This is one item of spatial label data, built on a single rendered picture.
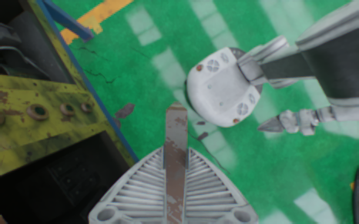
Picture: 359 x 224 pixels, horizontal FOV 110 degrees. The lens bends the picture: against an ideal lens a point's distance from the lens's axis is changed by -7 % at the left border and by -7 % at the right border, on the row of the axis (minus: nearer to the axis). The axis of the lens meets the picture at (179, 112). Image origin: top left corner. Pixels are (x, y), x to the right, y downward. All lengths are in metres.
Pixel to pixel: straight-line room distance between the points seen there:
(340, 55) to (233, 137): 1.25
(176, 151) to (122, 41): 1.48
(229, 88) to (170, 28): 0.82
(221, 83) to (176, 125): 1.00
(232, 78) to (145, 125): 0.92
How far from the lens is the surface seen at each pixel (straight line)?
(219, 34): 1.58
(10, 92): 0.57
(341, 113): 0.71
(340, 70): 0.44
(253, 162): 1.74
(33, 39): 0.94
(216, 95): 1.12
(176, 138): 0.16
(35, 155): 0.49
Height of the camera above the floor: 1.38
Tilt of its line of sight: 85 degrees down
